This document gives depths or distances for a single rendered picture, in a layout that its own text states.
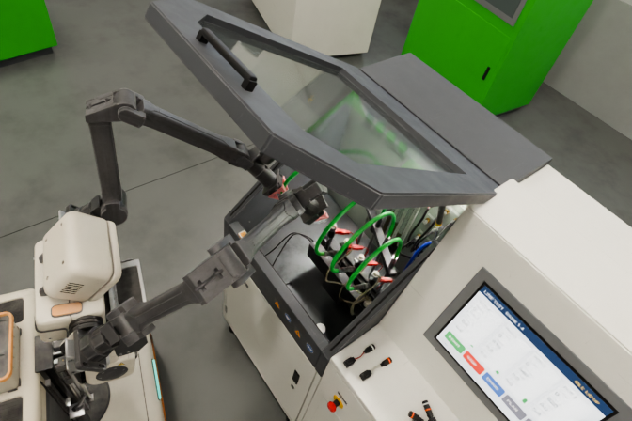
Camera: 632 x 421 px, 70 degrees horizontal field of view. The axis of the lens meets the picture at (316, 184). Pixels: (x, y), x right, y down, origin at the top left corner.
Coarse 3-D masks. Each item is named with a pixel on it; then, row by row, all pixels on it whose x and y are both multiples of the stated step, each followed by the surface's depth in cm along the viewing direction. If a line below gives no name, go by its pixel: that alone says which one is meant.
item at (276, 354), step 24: (240, 288) 203; (240, 312) 218; (264, 312) 188; (240, 336) 236; (264, 336) 201; (288, 336) 175; (264, 360) 215; (288, 360) 186; (288, 384) 199; (288, 408) 213
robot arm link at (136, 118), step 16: (128, 112) 119; (144, 112) 123; (160, 112) 127; (160, 128) 129; (176, 128) 131; (192, 128) 133; (192, 144) 136; (208, 144) 138; (224, 144) 140; (240, 144) 147; (224, 160) 143
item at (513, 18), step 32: (448, 0) 382; (480, 0) 356; (512, 0) 333; (544, 0) 324; (576, 0) 347; (416, 32) 425; (448, 32) 392; (480, 32) 365; (512, 32) 341; (544, 32) 356; (448, 64) 403; (480, 64) 374; (512, 64) 365; (544, 64) 394; (480, 96) 383; (512, 96) 405
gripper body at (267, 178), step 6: (264, 168) 152; (264, 174) 152; (270, 174) 153; (276, 174) 157; (264, 180) 153; (270, 180) 153; (276, 180) 153; (264, 186) 155; (270, 186) 153; (276, 186) 152; (264, 192) 153
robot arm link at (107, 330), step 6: (114, 318) 119; (120, 318) 117; (108, 324) 117; (114, 324) 118; (120, 324) 117; (126, 324) 118; (102, 330) 117; (108, 330) 117; (114, 330) 117; (120, 330) 118; (126, 330) 118; (132, 330) 118; (108, 336) 117; (114, 336) 117; (120, 336) 118; (114, 342) 117
